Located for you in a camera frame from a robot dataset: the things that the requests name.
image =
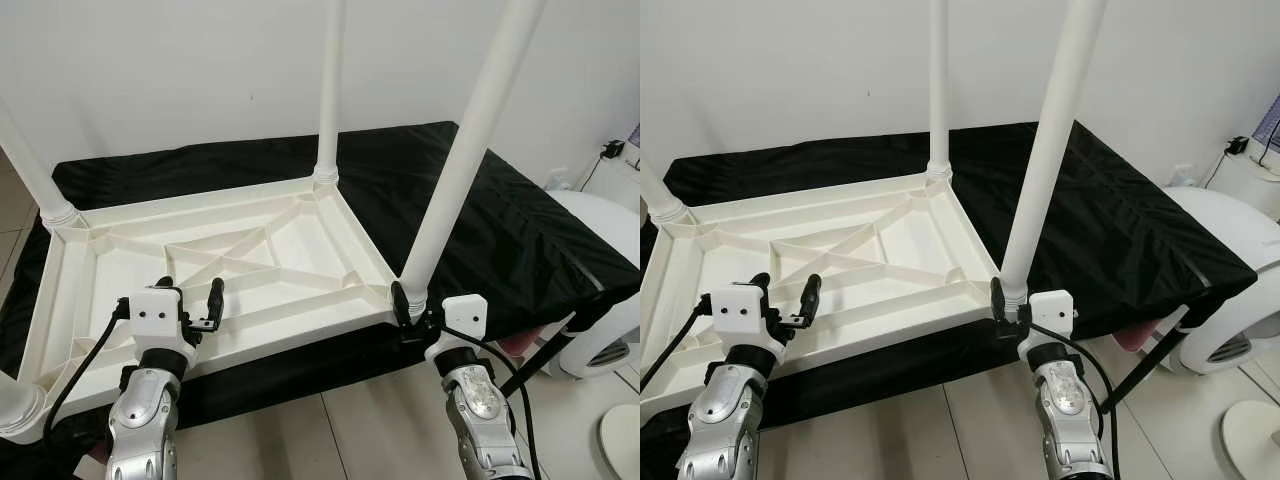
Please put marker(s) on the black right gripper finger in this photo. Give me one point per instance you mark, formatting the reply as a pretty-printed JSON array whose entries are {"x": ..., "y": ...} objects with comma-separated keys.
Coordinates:
[
  {"x": 997, "y": 298},
  {"x": 400, "y": 303}
]

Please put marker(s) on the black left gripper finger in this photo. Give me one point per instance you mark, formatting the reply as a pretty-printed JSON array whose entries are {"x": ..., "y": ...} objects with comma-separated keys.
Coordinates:
[
  {"x": 166, "y": 283},
  {"x": 811, "y": 295},
  {"x": 761, "y": 281},
  {"x": 215, "y": 298}
]

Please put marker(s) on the white plastic table leg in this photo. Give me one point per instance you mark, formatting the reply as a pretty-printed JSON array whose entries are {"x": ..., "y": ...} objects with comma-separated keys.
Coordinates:
[
  {"x": 35, "y": 170},
  {"x": 938, "y": 90},
  {"x": 662, "y": 195},
  {"x": 330, "y": 90},
  {"x": 18, "y": 405},
  {"x": 480, "y": 130},
  {"x": 1050, "y": 130}
]

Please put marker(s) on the pink plastic stool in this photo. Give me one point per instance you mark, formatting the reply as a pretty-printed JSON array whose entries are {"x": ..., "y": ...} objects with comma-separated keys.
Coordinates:
[
  {"x": 1132, "y": 338},
  {"x": 517, "y": 345}
]

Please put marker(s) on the white dome appliance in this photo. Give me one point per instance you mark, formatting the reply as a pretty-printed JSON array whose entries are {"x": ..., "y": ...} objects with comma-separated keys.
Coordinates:
[
  {"x": 610, "y": 220},
  {"x": 1230, "y": 230}
]

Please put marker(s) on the white square cabinet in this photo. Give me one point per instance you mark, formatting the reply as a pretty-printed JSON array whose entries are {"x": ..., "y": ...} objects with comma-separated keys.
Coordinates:
[
  {"x": 620, "y": 175},
  {"x": 1250, "y": 175}
]

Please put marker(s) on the white insect zapper lamp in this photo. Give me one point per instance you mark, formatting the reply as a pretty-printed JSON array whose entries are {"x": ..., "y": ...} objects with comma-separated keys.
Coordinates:
[
  {"x": 1270, "y": 130},
  {"x": 635, "y": 138}
]

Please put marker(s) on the black power adapter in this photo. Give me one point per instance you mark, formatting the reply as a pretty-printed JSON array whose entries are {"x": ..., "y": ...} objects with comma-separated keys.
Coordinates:
[
  {"x": 613, "y": 150},
  {"x": 1238, "y": 146}
]

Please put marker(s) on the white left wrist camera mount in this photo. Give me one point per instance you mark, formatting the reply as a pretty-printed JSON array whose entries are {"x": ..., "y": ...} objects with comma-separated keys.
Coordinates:
[
  {"x": 160, "y": 310},
  {"x": 745, "y": 308}
]

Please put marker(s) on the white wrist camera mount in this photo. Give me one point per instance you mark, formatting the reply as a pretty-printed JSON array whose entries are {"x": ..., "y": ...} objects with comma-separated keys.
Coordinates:
[
  {"x": 160, "y": 310},
  {"x": 1055, "y": 312},
  {"x": 745, "y": 308},
  {"x": 465, "y": 315}
]

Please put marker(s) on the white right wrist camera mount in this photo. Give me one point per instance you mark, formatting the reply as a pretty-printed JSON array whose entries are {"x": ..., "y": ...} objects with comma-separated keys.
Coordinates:
[
  {"x": 1055, "y": 312},
  {"x": 465, "y": 315}
]

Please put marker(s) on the white wall socket plug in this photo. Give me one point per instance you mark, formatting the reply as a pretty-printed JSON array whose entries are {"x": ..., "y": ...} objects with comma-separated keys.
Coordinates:
[
  {"x": 1184, "y": 176},
  {"x": 560, "y": 181}
]

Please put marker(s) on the white pedestal fan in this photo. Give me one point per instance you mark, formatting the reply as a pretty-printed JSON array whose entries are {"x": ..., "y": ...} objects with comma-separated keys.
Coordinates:
[
  {"x": 1255, "y": 440},
  {"x": 625, "y": 440}
]

